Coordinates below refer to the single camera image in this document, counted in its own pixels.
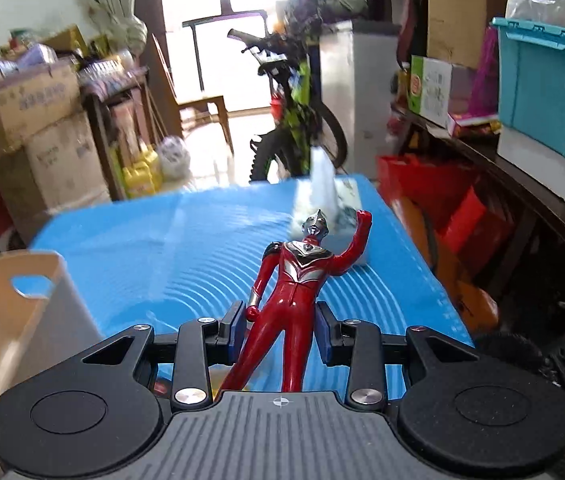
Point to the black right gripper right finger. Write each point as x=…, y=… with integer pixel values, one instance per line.
x=455, y=409

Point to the white refrigerator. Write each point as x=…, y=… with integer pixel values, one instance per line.
x=357, y=67

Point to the teal plastic storage box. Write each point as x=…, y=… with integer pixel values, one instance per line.
x=532, y=80

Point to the large wrapped cardboard box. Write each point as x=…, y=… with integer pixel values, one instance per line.
x=56, y=171

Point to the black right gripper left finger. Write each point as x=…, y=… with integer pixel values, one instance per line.
x=102, y=409

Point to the beige plastic storage bin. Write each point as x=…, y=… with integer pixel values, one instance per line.
x=43, y=320

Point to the wooden chair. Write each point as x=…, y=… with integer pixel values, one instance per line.
x=169, y=104

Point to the yellow detergent jug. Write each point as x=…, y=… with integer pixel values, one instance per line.
x=144, y=177

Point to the white plastic bag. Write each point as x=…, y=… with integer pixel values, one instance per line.
x=174, y=158

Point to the red ultraman action figure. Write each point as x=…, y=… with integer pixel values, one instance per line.
x=284, y=296

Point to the blue silicone measuring mat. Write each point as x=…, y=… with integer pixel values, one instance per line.
x=167, y=259

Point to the green black bicycle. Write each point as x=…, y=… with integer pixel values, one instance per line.
x=302, y=120

